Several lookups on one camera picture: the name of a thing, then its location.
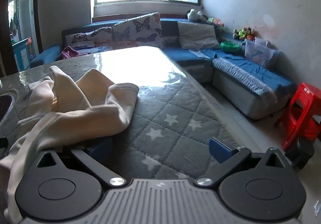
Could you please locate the pink cloth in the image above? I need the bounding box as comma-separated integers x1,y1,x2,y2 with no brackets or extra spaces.
61,46,81,59

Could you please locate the red plastic stool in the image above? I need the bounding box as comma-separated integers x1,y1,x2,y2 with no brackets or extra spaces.
274,83,321,150

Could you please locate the blue child's frame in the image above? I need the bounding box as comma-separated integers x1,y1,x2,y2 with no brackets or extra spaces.
12,37,33,69

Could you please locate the small butterfly print cushion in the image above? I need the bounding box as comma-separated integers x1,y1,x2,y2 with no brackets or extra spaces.
65,26,113,54

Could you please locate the pile of colourful toys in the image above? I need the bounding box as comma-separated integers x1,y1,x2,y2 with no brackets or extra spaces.
207,17,225,30

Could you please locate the large butterfly print cushion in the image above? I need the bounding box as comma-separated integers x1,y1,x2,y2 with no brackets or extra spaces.
112,12,166,49

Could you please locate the dark wooden door frame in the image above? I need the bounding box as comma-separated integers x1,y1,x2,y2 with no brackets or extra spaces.
0,0,42,77

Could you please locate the cream garment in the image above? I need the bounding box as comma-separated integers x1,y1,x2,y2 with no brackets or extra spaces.
0,66,139,224

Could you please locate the green plush toy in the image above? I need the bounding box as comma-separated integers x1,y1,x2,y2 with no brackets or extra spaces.
234,28,248,40

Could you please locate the round dark table cooker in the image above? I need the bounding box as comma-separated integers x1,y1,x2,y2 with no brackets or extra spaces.
0,88,20,124

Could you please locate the green plastic basin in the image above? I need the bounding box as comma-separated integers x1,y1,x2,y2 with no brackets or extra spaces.
220,41,241,53

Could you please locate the blue corner sofa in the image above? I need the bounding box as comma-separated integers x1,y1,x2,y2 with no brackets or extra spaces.
29,17,298,120

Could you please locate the plain grey cushion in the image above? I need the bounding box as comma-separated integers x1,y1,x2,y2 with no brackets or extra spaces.
178,21,221,51

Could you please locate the blue sofa throw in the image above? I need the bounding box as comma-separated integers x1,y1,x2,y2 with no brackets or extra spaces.
188,47,298,106

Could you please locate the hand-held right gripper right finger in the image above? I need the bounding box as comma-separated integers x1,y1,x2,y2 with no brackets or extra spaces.
195,137,287,187

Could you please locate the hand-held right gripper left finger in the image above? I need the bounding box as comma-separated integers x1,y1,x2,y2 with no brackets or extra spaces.
36,137,127,188

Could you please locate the white plush toy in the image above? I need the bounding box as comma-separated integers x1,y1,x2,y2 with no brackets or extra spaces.
187,9,208,22

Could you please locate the clear plastic storage box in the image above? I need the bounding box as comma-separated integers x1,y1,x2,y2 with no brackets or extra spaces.
244,37,280,67

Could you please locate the small black stool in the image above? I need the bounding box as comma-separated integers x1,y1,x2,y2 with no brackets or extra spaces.
286,137,315,170

